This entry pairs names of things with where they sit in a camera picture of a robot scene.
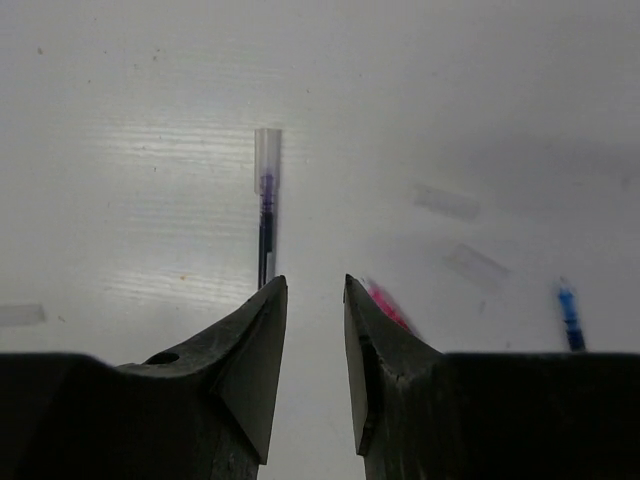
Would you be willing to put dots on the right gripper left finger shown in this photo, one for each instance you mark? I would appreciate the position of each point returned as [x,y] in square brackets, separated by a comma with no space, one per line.
[202,409]

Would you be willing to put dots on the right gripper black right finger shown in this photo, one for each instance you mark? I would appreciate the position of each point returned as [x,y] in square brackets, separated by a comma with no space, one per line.
[422,414]

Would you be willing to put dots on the red pen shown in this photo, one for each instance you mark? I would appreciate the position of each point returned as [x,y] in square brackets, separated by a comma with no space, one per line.
[388,305]

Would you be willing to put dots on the purple pen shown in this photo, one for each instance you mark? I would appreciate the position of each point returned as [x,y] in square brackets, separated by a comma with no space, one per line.
[267,228]

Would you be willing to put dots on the dark blue pen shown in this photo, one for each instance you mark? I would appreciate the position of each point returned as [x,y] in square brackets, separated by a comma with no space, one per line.
[571,318]

